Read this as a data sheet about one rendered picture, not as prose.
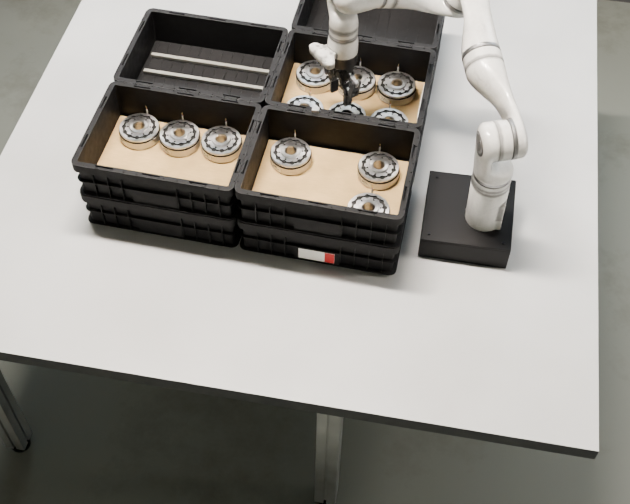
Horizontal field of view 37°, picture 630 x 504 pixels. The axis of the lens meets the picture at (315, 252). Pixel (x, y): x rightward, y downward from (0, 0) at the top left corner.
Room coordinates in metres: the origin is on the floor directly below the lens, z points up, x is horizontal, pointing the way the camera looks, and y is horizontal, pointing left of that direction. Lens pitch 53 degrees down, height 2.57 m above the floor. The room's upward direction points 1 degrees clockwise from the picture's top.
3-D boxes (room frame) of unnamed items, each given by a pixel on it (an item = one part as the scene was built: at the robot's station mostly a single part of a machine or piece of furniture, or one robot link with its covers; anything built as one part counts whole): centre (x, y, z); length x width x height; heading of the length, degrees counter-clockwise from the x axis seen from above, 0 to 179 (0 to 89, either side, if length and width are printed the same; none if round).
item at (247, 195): (1.53, -0.03, 0.92); 0.40 x 0.30 x 0.02; 79
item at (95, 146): (1.61, 0.36, 0.87); 0.40 x 0.30 x 0.11; 79
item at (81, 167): (1.61, 0.36, 0.92); 0.40 x 0.30 x 0.02; 79
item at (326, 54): (1.77, -0.04, 1.08); 0.11 x 0.09 x 0.06; 124
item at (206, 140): (1.66, 0.24, 0.86); 0.10 x 0.10 x 0.01
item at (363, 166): (1.58, -0.15, 0.86); 0.10 x 0.10 x 0.01
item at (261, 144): (1.53, -0.03, 0.87); 0.40 x 0.30 x 0.11; 79
